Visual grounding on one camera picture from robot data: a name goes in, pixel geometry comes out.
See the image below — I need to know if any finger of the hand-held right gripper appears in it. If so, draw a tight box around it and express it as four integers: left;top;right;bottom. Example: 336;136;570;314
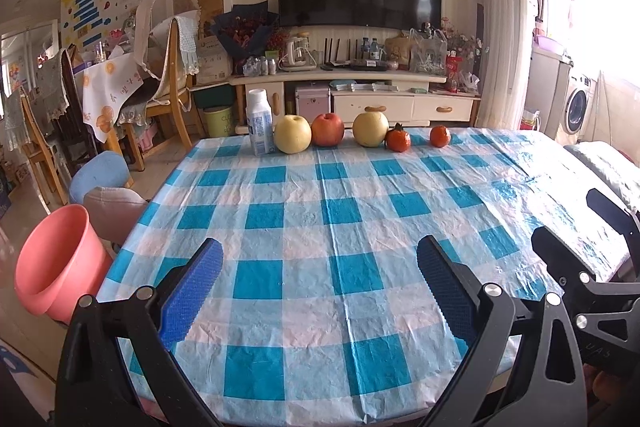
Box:
531;226;598;308
586;188;640;258

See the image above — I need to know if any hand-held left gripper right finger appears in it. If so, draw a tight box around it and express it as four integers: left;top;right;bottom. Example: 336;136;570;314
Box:
416;234;588;427

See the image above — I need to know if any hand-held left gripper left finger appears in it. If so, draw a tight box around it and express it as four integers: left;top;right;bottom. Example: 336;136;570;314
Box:
56;238;224;427

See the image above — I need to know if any pink plastic bin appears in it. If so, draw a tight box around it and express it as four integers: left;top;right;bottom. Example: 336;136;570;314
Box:
14;204;113;325

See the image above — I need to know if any person's right hand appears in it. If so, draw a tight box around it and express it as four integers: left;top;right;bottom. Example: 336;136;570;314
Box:
582;362;640;413

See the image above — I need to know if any grey pillow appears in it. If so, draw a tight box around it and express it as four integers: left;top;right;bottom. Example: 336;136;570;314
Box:
562;142;640;202

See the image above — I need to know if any beige stool cushion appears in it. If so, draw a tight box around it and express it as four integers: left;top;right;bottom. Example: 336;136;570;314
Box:
82;187;150;248

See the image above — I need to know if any white washing machine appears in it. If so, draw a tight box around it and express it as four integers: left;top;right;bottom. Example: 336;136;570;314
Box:
560;66;601;142

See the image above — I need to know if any blue checked tablecloth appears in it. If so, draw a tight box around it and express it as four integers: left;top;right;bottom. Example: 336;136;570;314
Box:
95;127;631;425

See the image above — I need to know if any blue stool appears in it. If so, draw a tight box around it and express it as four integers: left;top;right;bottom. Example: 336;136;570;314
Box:
69;152;133;205

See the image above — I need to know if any tomato with stem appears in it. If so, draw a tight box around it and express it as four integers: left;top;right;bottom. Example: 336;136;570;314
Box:
385;123;412;152

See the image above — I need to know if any green waste bin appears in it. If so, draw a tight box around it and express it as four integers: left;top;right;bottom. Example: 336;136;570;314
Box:
202;105;234;138

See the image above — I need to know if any yellow apple right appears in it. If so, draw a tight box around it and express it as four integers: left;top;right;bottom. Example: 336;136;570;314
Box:
352;111;390;148

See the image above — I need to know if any yellow apple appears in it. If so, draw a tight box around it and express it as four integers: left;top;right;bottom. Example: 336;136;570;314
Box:
273;114;313;154
352;111;390;148

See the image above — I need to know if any white milk bottle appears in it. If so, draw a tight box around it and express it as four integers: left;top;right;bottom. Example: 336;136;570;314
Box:
246;88;276;156

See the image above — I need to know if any yellow apple left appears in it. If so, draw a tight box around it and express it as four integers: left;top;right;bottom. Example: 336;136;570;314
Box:
273;114;313;154

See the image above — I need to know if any cream television cabinet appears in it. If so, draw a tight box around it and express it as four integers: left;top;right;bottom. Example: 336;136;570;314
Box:
230;69;483;138

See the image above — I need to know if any red apple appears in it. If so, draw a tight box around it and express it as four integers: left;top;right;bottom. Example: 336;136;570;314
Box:
311;112;346;148

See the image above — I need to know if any red drink bottle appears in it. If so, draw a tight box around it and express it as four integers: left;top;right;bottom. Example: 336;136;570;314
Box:
445;51;463;92

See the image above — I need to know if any orange print table cover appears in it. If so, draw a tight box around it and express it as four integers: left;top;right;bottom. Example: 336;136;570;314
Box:
81;57;146;144

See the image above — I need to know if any white lace curtain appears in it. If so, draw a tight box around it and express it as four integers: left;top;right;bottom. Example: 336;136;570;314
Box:
477;0;538;130

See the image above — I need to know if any silver storage case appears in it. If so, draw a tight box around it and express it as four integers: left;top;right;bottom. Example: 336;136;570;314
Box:
295;87;331;120

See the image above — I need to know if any clear plastic bag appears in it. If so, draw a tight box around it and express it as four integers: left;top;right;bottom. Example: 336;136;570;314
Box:
408;28;449;76

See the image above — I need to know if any brown paper bag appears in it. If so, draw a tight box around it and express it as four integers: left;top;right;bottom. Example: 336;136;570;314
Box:
384;36;412;68

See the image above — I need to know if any chair with grey lace cover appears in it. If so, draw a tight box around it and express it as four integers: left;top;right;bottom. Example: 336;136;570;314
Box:
35;47;98;168

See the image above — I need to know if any black router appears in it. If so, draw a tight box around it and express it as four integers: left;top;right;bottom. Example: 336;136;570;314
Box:
320;38;358;70

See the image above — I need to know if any white tote bag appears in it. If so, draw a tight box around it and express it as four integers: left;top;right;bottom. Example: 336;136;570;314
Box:
135;0;198;82

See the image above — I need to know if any dark wrapped flower bouquet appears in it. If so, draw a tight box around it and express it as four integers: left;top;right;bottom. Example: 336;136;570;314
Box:
210;4;280;62

